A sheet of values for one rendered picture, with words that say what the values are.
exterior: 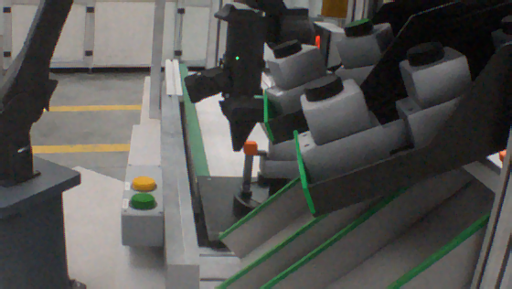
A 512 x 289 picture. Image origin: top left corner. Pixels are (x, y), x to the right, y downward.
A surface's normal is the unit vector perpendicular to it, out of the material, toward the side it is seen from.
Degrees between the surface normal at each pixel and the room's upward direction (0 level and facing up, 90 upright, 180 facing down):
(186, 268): 90
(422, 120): 90
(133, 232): 90
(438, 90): 90
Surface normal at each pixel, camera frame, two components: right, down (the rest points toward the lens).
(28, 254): 0.90, 0.21
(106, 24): 0.33, 0.33
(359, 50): -0.51, 0.44
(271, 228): 0.00, 0.32
